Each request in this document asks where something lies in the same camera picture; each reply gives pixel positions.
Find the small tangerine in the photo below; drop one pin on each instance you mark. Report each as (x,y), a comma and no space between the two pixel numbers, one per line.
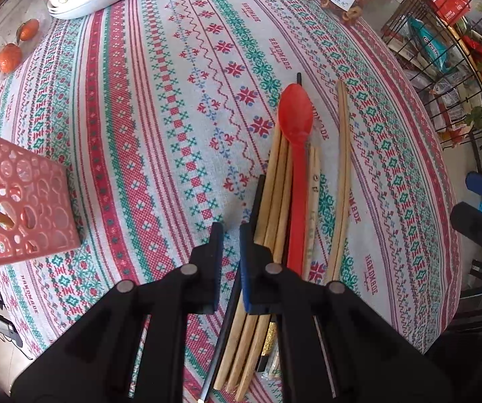
(28,30)
(9,58)

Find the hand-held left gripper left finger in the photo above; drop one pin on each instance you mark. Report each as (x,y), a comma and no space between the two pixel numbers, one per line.
(215,273)

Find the thin white printed stick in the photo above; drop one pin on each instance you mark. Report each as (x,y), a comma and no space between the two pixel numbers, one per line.
(138,361)

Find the teal snack packet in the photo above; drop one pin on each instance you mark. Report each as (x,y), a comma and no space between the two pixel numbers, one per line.
(427,44)

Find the red plastic spoon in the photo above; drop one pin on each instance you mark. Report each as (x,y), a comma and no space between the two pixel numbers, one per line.
(295,113)

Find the pink perforated utensil holder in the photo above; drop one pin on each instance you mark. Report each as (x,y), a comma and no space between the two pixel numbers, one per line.
(35,218)

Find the red green patterned tablecloth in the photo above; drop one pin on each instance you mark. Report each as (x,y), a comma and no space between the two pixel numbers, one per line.
(161,113)

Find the long light bamboo chopstick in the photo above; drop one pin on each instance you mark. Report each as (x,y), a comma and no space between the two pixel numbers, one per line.
(347,163)
(341,176)

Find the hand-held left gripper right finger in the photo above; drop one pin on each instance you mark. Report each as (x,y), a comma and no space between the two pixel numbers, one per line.
(246,281)

